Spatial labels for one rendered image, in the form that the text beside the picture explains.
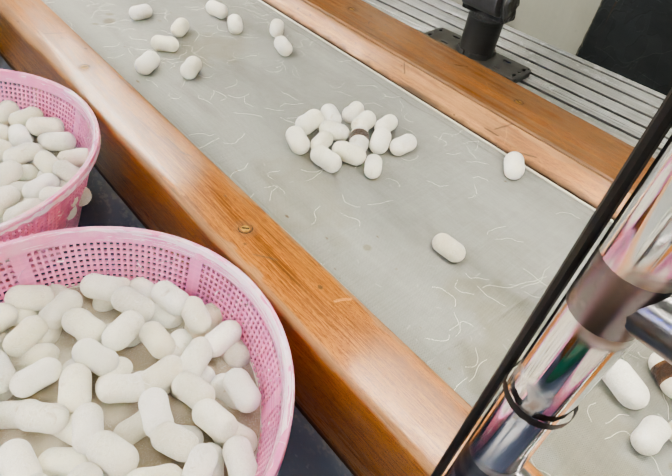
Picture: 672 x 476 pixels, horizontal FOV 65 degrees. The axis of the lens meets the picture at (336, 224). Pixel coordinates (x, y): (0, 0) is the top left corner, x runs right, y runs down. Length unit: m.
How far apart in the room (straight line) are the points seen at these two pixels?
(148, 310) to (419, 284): 0.21
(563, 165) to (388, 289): 0.27
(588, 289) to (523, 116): 0.52
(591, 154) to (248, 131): 0.37
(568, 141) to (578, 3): 2.03
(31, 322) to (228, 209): 0.16
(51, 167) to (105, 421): 0.26
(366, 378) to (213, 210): 0.19
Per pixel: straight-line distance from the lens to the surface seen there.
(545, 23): 2.73
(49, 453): 0.38
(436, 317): 0.43
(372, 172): 0.53
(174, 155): 0.51
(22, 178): 0.57
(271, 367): 0.37
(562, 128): 0.68
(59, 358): 0.42
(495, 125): 0.66
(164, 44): 0.73
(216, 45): 0.76
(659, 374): 0.47
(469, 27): 0.99
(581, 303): 0.17
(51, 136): 0.59
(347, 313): 0.38
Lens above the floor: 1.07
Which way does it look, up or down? 42 degrees down
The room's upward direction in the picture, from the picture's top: 10 degrees clockwise
